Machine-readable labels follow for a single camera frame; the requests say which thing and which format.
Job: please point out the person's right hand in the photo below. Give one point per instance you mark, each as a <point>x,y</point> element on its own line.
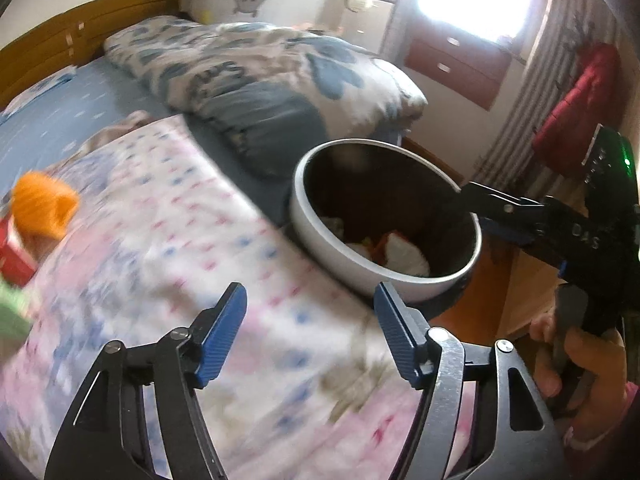
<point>600,360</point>

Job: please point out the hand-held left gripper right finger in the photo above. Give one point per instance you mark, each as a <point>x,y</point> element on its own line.
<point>395,330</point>

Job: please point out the red-brown drawer cabinet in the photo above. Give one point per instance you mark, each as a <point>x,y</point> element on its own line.
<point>450,70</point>

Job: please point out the bed with blue sheet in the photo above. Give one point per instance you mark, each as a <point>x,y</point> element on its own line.
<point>75,110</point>

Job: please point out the green carton box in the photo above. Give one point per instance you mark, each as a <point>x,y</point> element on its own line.
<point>12,315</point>

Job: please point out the wooden headboard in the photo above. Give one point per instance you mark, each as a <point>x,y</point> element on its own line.
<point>50,45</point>

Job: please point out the red jacket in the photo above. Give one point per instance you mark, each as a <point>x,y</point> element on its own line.
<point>575,110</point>

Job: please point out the round white-rimmed trash bin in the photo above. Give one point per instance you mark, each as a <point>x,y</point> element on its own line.
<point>325,240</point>

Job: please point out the blue and white pillow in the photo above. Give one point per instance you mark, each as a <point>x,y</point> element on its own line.
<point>45,85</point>

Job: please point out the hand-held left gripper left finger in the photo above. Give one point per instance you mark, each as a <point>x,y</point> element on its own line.
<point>220,330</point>

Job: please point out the orange foam net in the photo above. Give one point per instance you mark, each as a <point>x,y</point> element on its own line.
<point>45,205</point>

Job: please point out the pink floral blanket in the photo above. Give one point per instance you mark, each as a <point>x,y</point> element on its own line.
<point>200,240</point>

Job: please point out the heart print quilt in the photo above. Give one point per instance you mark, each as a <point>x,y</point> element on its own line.
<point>250,75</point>

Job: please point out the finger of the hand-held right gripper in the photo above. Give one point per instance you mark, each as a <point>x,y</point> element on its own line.
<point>515,237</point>
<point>500,205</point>

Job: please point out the person's right forearm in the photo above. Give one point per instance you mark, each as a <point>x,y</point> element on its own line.
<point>605,440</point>

